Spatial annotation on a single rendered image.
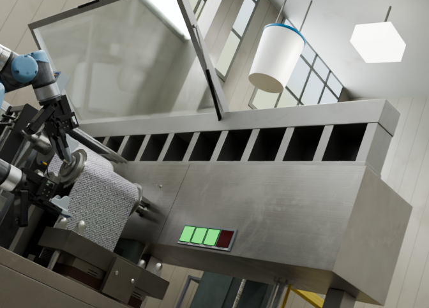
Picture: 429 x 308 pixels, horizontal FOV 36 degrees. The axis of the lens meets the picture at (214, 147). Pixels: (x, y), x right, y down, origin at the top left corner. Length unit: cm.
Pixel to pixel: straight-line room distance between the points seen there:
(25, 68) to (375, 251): 110
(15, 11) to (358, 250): 473
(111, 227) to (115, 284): 29
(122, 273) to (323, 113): 77
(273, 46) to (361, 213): 569
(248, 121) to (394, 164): 688
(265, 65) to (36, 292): 569
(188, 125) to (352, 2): 571
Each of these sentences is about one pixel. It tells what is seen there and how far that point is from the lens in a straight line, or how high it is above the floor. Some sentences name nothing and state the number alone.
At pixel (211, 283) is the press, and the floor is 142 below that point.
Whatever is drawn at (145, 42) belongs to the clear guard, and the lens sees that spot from 256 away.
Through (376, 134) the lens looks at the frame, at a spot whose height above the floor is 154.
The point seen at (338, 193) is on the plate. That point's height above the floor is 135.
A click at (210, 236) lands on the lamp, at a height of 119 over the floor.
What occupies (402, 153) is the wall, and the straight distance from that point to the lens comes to 906.
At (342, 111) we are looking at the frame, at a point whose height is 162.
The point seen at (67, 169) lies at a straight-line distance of 221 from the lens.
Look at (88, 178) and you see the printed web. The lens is 220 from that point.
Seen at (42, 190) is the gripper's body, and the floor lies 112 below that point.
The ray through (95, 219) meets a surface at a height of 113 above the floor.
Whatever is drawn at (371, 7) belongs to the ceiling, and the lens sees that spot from 799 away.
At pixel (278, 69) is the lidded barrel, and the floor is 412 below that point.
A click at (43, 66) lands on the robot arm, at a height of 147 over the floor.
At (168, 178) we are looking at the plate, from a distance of 237.
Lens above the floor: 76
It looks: 19 degrees up
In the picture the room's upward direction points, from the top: 22 degrees clockwise
